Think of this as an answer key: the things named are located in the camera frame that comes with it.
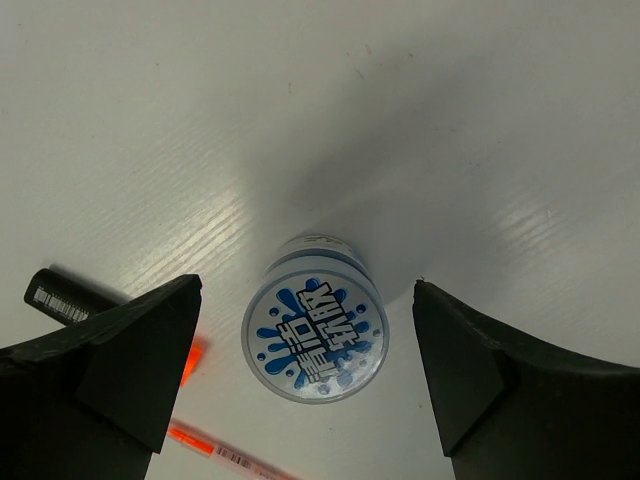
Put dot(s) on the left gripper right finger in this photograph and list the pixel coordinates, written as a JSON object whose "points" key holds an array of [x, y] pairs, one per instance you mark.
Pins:
{"points": [[508, 405]]}

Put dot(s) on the orange clear pen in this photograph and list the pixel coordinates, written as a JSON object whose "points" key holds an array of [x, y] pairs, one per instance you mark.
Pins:
{"points": [[223, 453]]}

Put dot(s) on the orange-capped black highlighter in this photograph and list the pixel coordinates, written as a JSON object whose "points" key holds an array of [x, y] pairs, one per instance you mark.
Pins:
{"points": [[108, 354]]}

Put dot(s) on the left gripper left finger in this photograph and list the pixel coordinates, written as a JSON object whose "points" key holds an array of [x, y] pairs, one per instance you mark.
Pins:
{"points": [[45, 438]]}

